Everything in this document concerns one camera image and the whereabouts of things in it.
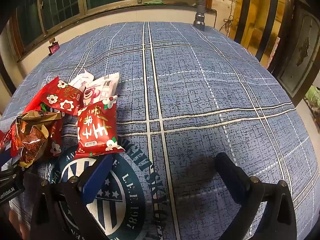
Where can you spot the red flowered snack packet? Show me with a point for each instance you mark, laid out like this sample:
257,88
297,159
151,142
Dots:
62,97
97,130
55,140

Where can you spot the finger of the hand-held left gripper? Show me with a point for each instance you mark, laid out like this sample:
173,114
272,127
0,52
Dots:
6,158

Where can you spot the white pink snack packet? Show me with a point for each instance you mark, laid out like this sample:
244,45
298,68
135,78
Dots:
100,90

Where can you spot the plain white snack packet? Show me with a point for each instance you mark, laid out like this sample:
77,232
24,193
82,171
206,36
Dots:
80,80

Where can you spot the small red device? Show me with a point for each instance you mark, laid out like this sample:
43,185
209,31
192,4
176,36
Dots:
53,47

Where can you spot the blue plaid printed cloth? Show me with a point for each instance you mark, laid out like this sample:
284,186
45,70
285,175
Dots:
200,92

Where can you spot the grey metal flashlight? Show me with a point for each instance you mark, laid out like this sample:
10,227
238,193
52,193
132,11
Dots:
200,17

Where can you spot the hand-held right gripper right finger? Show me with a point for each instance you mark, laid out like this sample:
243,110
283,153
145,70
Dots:
232,175

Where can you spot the gold brown snack packet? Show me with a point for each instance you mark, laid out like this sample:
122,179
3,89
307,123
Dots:
32,137

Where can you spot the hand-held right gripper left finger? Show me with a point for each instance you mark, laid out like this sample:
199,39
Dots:
97,177

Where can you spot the light green bundle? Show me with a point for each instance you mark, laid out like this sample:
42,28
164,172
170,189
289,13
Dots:
313,95

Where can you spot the barred metal-framed window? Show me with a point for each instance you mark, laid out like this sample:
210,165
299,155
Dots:
62,2

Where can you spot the green cloth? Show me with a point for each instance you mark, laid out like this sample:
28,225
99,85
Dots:
153,2

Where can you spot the green snack packet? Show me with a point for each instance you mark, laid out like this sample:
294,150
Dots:
44,107

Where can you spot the dark framed cabinet door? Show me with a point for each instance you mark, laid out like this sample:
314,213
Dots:
300,55

